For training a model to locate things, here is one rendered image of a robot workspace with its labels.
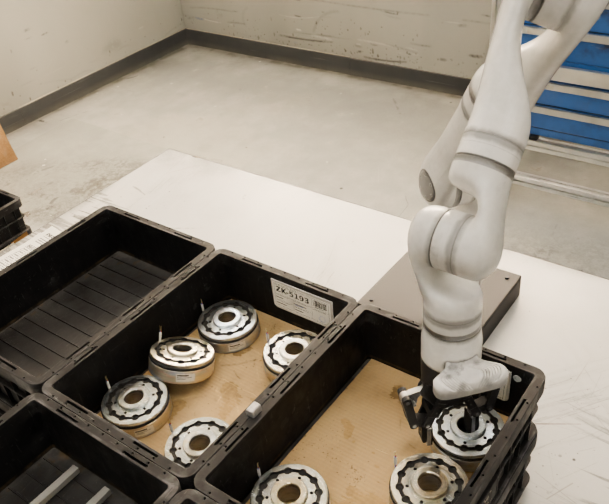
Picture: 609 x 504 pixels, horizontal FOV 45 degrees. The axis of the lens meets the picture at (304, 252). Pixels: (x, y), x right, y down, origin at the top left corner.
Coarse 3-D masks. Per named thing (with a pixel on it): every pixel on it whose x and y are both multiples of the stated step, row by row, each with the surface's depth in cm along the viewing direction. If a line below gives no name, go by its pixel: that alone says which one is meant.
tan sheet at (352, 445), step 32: (352, 384) 114; (384, 384) 113; (416, 384) 113; (352, 416) 109; (384, 416) 108; (320, 448) 105; (352, 448) 104; (384, 448) 104; (416, 448) 103; (352, 480) 100; (384, 480) 99
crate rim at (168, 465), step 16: (208, 256) 128; (224, 256) 128; (240, 256) 127; (192, 272) 125; (272, 272) 123; (176, 288) 122; (320, 288) 118; (352, 304) 114; (128, 320) 116; (336, 320) 111; (112, 336) 113; (320, 336) 109; (96, 352) 111; (304, 352) 106; (64, 368) 108; (288, 368) 104; (48, 384) 106; (272, 384) 102; (64, 400) 103; (256, 400) 100; (80, 416) 100; (96, 416) 100; (240, 416) 98; (112, 432) 97; (224, 432) 96; (144, 448) 95; (208, 448) 94; (160, 464) 92; (176, 464) 92; (192, 464) 92; (192, 480) 91
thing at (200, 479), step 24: (360, 312) 112; (384, 312) 112; (336, 336) 108; (312, 360) 105; (504, 360) 102; (288, 384) 102; (264, 408) 98; (528, 408) 94; (240, 432) 95; (504, 432) 92; (216, 456) 93; (504, 456) 91; (480, 480) 86
